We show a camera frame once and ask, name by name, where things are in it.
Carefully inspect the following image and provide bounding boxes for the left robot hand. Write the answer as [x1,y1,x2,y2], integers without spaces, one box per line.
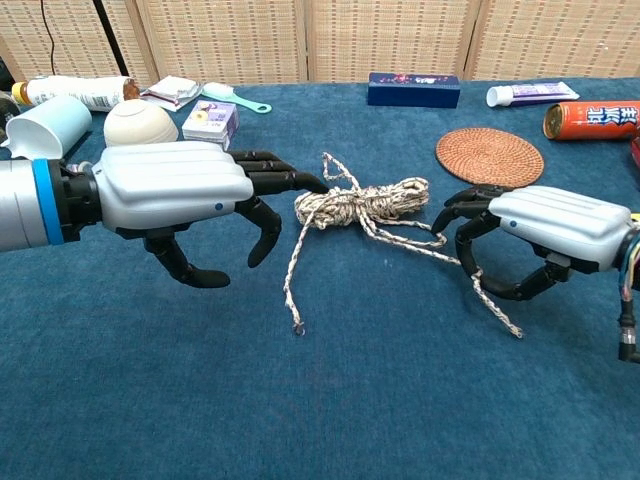
[59,141,331,290]

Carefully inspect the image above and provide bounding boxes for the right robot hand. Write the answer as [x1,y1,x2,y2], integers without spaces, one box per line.
[430,183,634,302]

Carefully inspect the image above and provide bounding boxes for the white speckled braided rope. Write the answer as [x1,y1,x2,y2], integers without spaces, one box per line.
[283,151,524,340]

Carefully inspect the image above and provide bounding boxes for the cream ceramic bowl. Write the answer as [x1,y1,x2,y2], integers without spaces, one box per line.
[103,98,180,149]

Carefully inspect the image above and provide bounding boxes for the small purple white carton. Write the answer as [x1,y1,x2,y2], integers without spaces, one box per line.
[181,99,240,153]

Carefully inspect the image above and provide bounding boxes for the white snack packet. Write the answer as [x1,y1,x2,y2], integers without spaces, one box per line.
[139,75,204,112]

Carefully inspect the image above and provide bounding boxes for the round woven rattan coaster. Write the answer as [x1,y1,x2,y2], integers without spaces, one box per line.
[435,127,545,190]

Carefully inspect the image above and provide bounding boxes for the mint green brush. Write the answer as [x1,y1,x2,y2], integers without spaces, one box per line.
[200,81,273,115]

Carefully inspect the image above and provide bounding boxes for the orange drink can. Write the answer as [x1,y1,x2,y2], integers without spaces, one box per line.
[543,100,640,142]

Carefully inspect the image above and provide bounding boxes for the light blue plastic cup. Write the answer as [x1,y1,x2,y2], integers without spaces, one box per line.
[0,94,94,162]

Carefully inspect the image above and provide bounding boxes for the white bottle with yellow cap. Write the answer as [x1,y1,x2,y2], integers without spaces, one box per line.
[10,74,141,114]

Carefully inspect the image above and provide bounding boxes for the white purple toothpaste tube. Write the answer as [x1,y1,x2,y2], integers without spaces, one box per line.
[486,81,581,109]

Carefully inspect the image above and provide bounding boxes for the bamboo folding screen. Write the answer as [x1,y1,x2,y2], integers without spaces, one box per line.
[0,0,640,86]

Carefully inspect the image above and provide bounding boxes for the black stand pole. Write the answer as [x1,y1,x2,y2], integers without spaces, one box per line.
[92,0,130,77]

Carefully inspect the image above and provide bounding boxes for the blue table cloth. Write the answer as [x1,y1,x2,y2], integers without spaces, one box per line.
[0,77,640,480]

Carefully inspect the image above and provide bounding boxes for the dark blue rectangular box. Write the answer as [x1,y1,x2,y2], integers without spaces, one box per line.
[367,72,461,109]

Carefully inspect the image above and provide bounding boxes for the thin black cable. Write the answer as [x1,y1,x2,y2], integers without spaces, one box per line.
[39,0,57,77]

